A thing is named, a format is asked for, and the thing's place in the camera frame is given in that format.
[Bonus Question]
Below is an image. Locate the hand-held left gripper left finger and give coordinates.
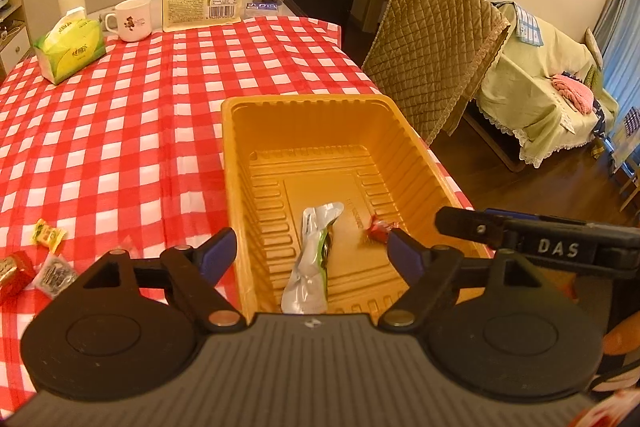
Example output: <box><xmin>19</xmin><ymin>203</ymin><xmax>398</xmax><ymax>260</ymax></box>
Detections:
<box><xmin>82</xmin><ymin>227</ymin><xmax>248</xmax><ymax>334</ymax></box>

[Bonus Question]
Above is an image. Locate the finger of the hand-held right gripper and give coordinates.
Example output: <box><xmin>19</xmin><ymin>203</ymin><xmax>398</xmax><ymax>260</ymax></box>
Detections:
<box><xmin>434</xmin><ymin>206</ymin><xmax>522</xmax><ymax>254</ymax></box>
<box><xmin>483</xmin><ymin>208</ymin><xmax>543</xmax><ymax>222</ymax></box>

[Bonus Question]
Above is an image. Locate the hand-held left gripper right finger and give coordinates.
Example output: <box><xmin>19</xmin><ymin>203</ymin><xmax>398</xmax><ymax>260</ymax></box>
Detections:
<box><xmin>376</xmin><ymin>227</ymin><xmax>545</xmax><ymax>328</ymax></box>

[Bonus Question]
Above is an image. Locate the red candy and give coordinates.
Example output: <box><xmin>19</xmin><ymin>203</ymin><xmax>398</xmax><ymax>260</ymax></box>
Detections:
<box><xmin>362</xmin><ymin>216</ymin><xmax>402</xmax><ymax>245</ymax></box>

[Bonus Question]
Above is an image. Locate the silver green snack packet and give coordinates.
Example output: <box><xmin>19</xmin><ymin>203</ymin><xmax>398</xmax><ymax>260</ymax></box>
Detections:
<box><xmin>280</xmin><ymin>201</ymin><xmax>347</xmax><ymax>315</ymax></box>

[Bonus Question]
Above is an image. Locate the orange plastic tray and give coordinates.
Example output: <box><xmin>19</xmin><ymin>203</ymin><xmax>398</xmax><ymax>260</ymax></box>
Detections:
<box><xmin>221</xmin><ymin>94</ymin><xmax>494</xmax><ymax>317</ymax></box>

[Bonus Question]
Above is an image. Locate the grey clear snack packet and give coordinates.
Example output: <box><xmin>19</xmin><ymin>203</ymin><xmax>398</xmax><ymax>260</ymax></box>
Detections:
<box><xmin>35</xmin><ymin>254</ymin><xmax>79</xmax><ymax>301</ymax></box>

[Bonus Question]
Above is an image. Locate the yellow green candy packet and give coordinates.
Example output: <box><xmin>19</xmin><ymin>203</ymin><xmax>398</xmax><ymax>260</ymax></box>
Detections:
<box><xmin>31</xmin><ymin>219</ymin><xmax>68</xmax><ymax>256</ymax></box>

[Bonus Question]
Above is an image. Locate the red gold snack packet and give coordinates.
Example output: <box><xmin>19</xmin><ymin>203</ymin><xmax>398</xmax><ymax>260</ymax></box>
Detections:
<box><xmin>0</xmin><ymin>251</ymin><xmax>37</xmax><ymax>306</ymax></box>

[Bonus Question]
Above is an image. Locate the person's right hand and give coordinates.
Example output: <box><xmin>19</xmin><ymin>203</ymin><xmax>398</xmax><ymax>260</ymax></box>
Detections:
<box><xmin>601</xmin><ymin>314</ymin><xmax>640</xmax><ymax>359</ymax></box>

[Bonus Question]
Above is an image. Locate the sofa with green cover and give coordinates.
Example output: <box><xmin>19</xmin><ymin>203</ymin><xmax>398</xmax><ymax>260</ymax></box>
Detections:
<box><xmin>464</xmin><ymin>1</ymin><xmax>622</xmax><ymax>168</ymax></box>

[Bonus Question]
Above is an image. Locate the pink cloth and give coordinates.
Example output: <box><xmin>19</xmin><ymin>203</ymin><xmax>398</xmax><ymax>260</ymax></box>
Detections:
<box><xmin>551</xmin><ymin>74</ymin><xmax>597</xmax><ymax>114</ymax></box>

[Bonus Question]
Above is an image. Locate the red checked tablecloth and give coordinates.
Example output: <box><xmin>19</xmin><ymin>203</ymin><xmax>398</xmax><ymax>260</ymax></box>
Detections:
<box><xmin>0</xmin><ymin>14</ymin><xmax>477</xmax><ymax>410</ymax></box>

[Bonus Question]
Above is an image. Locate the tan quilted chair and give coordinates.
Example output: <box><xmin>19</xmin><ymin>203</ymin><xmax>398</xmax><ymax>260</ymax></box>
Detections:
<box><xmin>361</xmin><ymin>0</ymin><xmax>512</xmax><ymax>148</ymax></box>

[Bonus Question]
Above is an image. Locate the blue checked towel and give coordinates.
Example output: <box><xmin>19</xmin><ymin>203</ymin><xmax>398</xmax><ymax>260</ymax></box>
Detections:
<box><xmin>512</xmin><ymin>4</ymin><xmax>544</xmax><ymax>44</ymax></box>

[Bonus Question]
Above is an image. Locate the sofa cushion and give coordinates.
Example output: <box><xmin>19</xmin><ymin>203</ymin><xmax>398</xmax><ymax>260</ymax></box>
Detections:
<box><xmin>583</xmin><ymin>27</ymin><xmax>604</xmax><ymax>68</ymax></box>

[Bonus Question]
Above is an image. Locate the window curtain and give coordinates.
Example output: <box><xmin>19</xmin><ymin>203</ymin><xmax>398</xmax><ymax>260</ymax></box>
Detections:
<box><xmin>594</xmin><ymin>0</ymin><xmax>640</xmax><ymax>108</ymax></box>

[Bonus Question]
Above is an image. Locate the white mug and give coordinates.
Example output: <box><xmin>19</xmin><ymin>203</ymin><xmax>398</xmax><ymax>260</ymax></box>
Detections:
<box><xmin>103</xmin><ymin>0</ymin><xmax>154</xmax><ymax>42</ymax></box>

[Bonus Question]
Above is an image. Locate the blue snack bar packet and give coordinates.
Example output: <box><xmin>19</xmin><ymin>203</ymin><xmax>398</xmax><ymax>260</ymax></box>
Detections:
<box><xmin>246</xmin><ymin>0</ymin><xmax>282</xmax><ymax>16</ymax></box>

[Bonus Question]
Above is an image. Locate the green tissue pack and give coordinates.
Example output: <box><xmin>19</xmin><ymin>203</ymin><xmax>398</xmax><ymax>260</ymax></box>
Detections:
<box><xmin>32</xmin><ymin>7</ymin><xmax>107</xmax><ymax>86</ymax></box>

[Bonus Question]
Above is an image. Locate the wooden shelf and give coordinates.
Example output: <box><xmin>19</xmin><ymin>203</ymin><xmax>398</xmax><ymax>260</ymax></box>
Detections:
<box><xmin>0</xmin><ymin>0</ymin><xmax>34</xmax><ymax>78</ymax></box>

